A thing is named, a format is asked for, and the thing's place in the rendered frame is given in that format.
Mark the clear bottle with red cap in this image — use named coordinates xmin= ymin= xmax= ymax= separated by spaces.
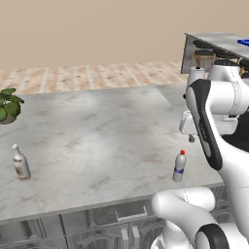
xmin=172 ymin=149 xmax=188 ymax=183

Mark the black seat wooden bar stool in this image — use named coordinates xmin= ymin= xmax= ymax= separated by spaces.
xmin=192 ymin=49 xmax=218 ymax=70
xmin=214 ymin=58 xmax=241 ymax=68
xmin=193 ymin=39 xmax=216 ymax=50
xmin=213 ymin=48 xmax=240 ymax=60
xmin=238 ymin=57 xmax=249 ymax=80

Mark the silver drawer handle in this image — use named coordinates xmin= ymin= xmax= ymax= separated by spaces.
xmin=115 ymin=206 xmax=149 ymax=224

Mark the silver cupboard door handle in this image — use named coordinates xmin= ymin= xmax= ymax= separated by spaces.
xmin=121 ymin=228 xmax=130 ymax=249
xmin=131 ymin=225 xmax=141 ymax=249

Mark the grey cupboard door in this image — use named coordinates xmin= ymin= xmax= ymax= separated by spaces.
xmin=62 ymin=223 xmax=131 ymax=249
xmin=129 ymin=218 xmax=167 ymax=249
xmin=0 ymin=216 xmax=67 ymax=249

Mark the blue flat object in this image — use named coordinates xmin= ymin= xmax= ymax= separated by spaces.
xmin=236 ymin=38 xmax=249 ymax=48

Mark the white and brown glass bottle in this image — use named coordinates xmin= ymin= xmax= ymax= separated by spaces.
xmin=11 ymin=143 xmax=32 ymax=181

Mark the grey drawer front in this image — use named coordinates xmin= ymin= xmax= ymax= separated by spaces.
xmin=87 ymin=201 xmax=156 ymax=228

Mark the green potted plant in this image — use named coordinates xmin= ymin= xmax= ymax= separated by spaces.
xmin=0 ymin=87 xmax=25 ymax=125

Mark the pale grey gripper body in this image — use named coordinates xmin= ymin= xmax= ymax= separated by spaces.
xmin=178 ymin=109 xmax=239 ymax=136

